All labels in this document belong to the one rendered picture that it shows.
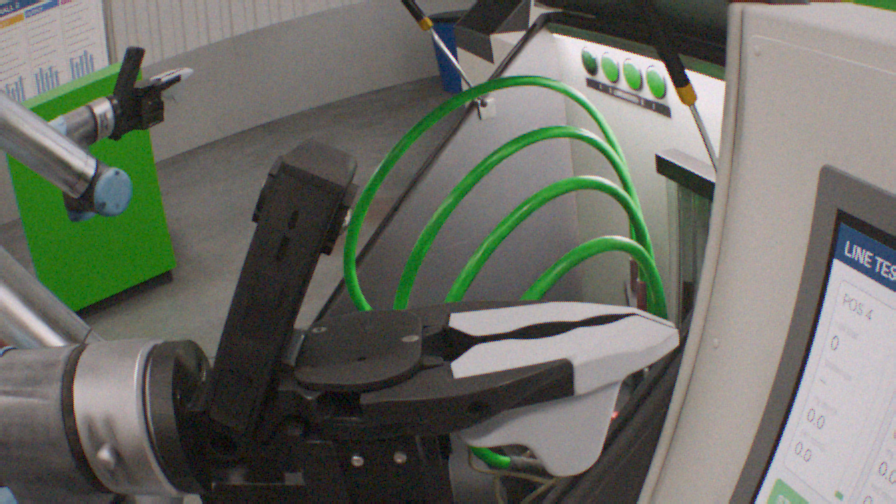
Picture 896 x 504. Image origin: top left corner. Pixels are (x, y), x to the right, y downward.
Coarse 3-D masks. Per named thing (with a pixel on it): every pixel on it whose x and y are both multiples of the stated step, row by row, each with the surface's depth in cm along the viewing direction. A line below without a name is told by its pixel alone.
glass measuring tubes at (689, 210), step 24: (672, 168) 98; (696, 168) 94; (672, 192) 101; (696, 192) 94; (672, 216) 102; (696, 216) 96; (672, 240) 104; (696, 240) 98; (672, 264) 105; (696, 264) 99; (672, 288) 107; (696, 288) 100; (672, 312) 108
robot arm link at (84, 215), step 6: (66, 198) 113; (72, 198) 110; (66, 204) 113; (72, 204) 112; (78, 204) 110; (66, 210) 115; (72, 210) 113; (78, 210) 113; (84, 210) 114; (72, 216) 114; (78, 216) 114; (84, 216) 114; (90, 216) 115
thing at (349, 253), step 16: (496, 80) 90; (512, 80) 90; (528, 80) 91; (544, 80) 92; (464, 96) 89; (576, 96) 94; (432, 112) 88; (448, 112) 89; (592, 112) 95; (416, 128) 88; (608, 128) 97; (400, 144) 88; (608, 144) 99; (384, 160) 88; (624, 160) 99; (384, 176) 89; (368, 192) 89; (352, 224) 89; (352, 240) 90; (352, 256) 90; (352, 272) 91; (352, 288) 92; (368, 304) 93
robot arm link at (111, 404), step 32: (96, 352) 30; (128, 352) 29; (96, 384) 28; (128, 384) 28; (96, 416) 28; (128, 416) 27; (96, 448) 28; (128, 448) 27; (128, 480) 28; (160, 480) 28
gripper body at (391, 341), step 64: (320, 320) 33; (384, 320) 32; (192, 384) 31; (320, 384) 27; (384, 384) 27; (192, 448) 29; (256, 448) 30; (320, 448) 27; (384, 448) 28; (448, 448) 33
